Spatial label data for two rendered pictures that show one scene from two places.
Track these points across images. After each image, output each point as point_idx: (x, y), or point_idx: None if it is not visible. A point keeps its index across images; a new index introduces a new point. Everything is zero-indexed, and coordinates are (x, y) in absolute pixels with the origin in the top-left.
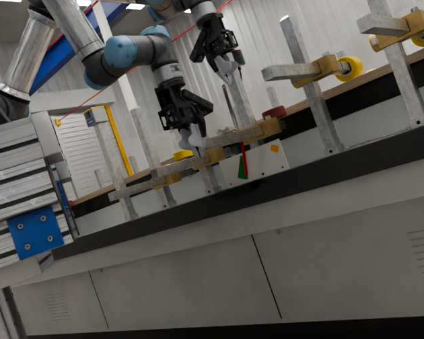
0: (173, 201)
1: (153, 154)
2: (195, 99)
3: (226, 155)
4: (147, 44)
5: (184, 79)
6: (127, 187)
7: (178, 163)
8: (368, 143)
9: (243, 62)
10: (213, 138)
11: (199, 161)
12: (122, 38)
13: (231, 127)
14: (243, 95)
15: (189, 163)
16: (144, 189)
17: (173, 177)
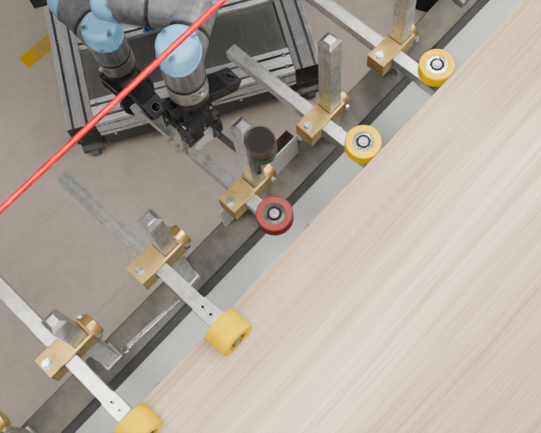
0: (393, 69)
1: (396, 17)
2: (130, 96)
3: (337, 146)
4: (70, 30)
5: (116, 78)
6: (318, 3)
7: (256, 77)
8: (141, 304)
9: (250, 160)
10: (152, 123)
11: (288, 106)
12: (50, 3)
13: (185, 145)
14: (242, 162)
15: (272, 92)
16: (339, 26)
17: (370, 64)
